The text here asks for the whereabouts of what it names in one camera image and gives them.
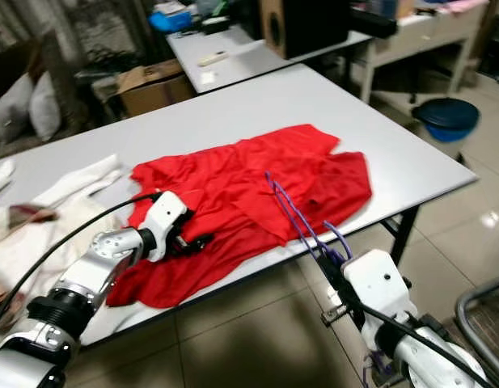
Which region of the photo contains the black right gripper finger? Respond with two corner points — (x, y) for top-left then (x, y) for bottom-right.
(314, 245), (351, 276)

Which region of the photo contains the red shirt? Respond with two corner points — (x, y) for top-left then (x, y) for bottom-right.
(105, 123), (373, 309)

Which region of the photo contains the purple plastic hanger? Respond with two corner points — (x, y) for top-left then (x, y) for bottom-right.
(264, 170), (357, 272)

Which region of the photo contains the dark purple spare hanger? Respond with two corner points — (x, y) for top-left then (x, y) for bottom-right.
(361, 354), (397, 388)

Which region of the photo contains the cream jacket plaid lining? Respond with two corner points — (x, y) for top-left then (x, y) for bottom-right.
(0, 156), (145, 340)

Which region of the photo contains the brown cardboard box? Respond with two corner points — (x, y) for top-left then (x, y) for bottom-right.
(117, 61), (196, 116)

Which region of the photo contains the small white table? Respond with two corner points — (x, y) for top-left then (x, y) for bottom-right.
(167, 24), (371, 94)

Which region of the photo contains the blue plastic basin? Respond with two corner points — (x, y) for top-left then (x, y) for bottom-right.
(412, 97), (481, 144)

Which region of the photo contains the white remote control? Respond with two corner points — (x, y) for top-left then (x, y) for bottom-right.
(198, 50), (230, 67)

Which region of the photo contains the grey pillow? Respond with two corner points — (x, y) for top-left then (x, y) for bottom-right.
(29, 71), (62, 142)
(0, 74), (40, 146)

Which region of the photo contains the blue box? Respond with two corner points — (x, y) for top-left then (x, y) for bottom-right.
(150, 4), (193, 33)

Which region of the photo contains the black speaker wooden face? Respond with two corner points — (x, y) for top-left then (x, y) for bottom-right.
(260, 0), (351, 59)

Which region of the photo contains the black bar speaker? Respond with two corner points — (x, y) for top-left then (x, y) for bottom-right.
(350, 8), (398, 39)

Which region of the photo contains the brown armchair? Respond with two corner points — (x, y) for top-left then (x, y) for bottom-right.
(0, 40), (76, 158)

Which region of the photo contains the white desk with drawers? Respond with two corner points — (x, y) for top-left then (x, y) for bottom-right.
(350, 0), (499, 102)

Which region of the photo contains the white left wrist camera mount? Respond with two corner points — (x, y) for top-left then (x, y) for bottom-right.
(137, 192), (193, 262)

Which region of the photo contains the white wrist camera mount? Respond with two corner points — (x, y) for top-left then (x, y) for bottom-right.
(342, 249), (412, 332)
(137, 192), (193, 262)

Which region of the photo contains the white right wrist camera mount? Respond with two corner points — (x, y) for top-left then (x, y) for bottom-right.
(342, 249), (412, 332)

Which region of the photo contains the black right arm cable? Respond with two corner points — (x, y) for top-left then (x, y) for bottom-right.
(353, 299), (494, 388)

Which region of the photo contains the black table leg frame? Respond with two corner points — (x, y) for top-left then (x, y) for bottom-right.
(380, 206), (421, 264)

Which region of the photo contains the grey metal frame chair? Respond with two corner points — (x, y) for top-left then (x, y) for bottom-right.
(454, 275), (499, 381)

